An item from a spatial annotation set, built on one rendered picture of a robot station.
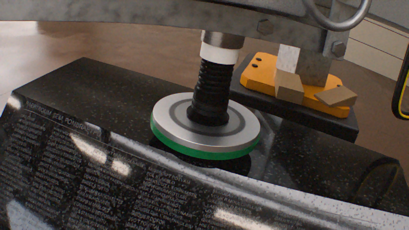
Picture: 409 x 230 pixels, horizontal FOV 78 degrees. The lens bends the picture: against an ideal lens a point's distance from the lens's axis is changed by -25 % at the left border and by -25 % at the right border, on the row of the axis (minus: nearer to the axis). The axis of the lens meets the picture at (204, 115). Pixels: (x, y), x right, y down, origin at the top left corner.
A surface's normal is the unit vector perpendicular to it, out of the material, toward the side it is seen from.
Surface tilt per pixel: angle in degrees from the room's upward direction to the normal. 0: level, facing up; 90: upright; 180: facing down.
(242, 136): 0
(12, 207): 45
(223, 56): 90
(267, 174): 0
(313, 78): 90
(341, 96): 11
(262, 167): 0
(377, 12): 90
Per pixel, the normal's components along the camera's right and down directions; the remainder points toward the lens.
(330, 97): -0.01, -0.84
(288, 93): -0.17, 0.43
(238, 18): 0.22, 0.48
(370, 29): -0.41, 0.36
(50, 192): -0.09, -0.34
